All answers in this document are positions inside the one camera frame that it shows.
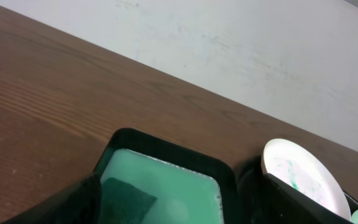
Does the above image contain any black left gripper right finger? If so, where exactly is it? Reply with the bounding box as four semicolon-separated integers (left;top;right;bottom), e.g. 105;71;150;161
262;174;351;224

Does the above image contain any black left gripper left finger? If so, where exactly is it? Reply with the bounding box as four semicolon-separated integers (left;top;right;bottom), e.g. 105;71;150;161
3;174;101;224

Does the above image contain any green and yellow sponge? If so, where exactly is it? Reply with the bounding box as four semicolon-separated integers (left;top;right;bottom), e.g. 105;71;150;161
98;178;158;224

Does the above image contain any round black tray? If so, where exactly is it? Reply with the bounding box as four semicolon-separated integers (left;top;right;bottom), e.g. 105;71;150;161
234;155;358;224

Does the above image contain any rectangular tray with green water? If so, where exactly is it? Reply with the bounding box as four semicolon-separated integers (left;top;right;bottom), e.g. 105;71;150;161
94;128;242;224

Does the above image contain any white plate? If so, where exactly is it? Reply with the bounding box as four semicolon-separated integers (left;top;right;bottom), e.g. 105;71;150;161
261;139;351;221

